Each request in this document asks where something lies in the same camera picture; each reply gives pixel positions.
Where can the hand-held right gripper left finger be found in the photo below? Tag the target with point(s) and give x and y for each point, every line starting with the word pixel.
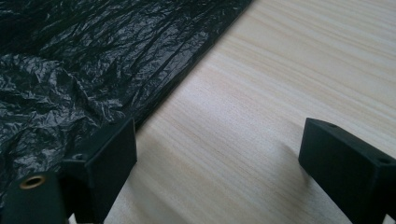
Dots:
pixel 106 161

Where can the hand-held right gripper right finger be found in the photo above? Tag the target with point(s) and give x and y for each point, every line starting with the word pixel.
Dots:
pixel 342 168

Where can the black plastic garbage bag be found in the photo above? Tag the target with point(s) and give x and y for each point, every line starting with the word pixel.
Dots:
pixel 77 62

